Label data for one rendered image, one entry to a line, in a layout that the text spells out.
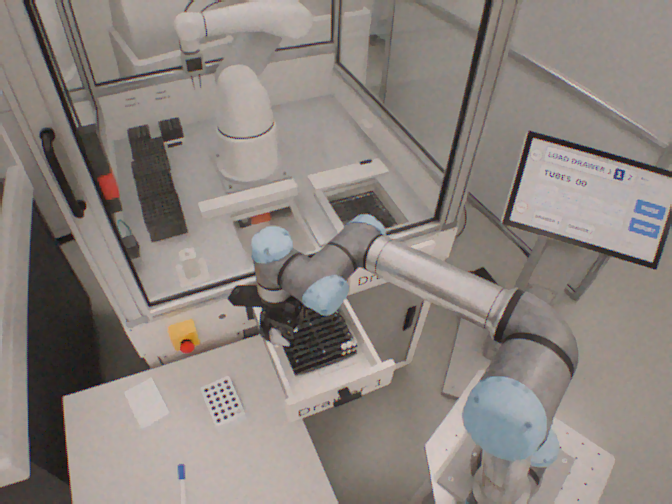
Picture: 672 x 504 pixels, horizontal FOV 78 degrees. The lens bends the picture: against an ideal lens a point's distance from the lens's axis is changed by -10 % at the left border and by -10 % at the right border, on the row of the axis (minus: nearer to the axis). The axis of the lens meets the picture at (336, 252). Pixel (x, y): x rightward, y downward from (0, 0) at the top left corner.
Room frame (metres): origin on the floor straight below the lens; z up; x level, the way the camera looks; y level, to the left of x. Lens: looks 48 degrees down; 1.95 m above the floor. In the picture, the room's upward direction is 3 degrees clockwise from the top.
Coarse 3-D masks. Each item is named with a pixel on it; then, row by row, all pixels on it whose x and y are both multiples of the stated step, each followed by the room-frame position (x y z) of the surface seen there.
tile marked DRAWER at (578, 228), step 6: (570, 222) 1.02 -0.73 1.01; (576, 222) 1.02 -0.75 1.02; (582, 222) 1.01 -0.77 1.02; (570, 228) 1.01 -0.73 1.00; (576, 228) 1.00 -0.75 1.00; (582, 228) 1.00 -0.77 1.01; (588, 228) 1.00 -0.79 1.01; (594, 228) 1.00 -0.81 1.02; (576, 234) 0.99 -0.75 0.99; (582, 234) 0.99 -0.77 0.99; (588, 234) 0.99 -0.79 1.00; (594, 234) 0.98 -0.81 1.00
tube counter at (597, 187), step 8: (584, 176) 1.11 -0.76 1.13; (576, 184) 1.10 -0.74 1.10; (584, 184) 1.09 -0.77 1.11; (592, 184) 1.09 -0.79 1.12; (600, 184) 1.09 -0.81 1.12; (608, 184) 1.08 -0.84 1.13; (592, 192) 1.07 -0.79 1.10; (600, 192) 1.07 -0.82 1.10; (608, 192) 1.07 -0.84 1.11; (616, 192) 1.06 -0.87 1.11; (624, 192) 1.06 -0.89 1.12; (632, 192) 1.06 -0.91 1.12; (624, 200) 1.04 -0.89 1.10
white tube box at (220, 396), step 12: (216, 384) 0.53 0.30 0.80; (228, 384) 0.54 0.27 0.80; (204, 396) 0.50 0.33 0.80; (216, 396) 0.50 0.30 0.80; (228, 396) 0.50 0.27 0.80; (216, 408) 0.47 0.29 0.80; (228, 408) 0.47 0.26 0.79; (216, 420) 0.43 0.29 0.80; (228, 420) 0.44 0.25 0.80; (240, 420) 0.45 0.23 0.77
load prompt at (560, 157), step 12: (552, 156) 1.17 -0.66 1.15; (564, 156) 1.16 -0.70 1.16; (576, 156) 1.16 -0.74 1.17; (576, 168) 1.13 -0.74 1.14; (588, 168) 1.13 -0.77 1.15; (600, 168) 1.12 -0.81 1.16; (612, 168) 1.11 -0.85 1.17; (624, 168) 1.11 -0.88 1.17; (612, 180) 1.09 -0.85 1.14; (624, 180) 1.08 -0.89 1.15
